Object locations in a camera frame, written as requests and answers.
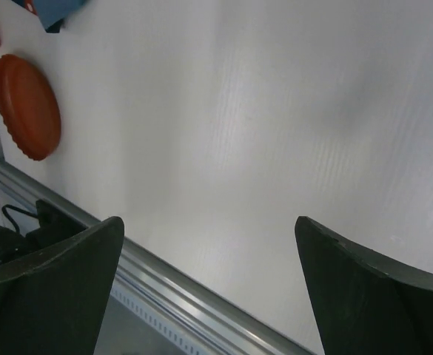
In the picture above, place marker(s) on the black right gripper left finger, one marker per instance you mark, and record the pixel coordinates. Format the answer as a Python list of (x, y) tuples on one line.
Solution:
[(52, 301)]

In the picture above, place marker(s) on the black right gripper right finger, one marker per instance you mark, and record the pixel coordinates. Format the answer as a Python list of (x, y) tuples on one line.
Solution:
[(363, 301)]

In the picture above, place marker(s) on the red round plate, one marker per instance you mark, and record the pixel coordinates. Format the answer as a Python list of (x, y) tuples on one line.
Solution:
[(29, 108)]

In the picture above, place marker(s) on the blue letter placemat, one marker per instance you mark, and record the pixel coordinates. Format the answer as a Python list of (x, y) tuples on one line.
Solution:
[(51, 13)]

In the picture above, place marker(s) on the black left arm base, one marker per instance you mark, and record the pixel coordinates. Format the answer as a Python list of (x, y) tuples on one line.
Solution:
[(54, 227)]

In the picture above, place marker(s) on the aluminium front rail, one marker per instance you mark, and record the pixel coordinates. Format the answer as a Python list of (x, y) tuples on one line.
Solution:
[(186, 313)]

